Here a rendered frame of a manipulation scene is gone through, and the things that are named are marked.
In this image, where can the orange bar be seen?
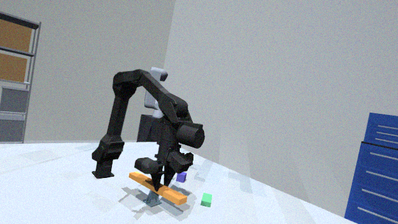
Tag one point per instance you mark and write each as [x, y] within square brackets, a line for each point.
[165, 191]

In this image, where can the green rectangular block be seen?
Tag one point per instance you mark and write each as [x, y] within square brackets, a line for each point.
[206, 199]

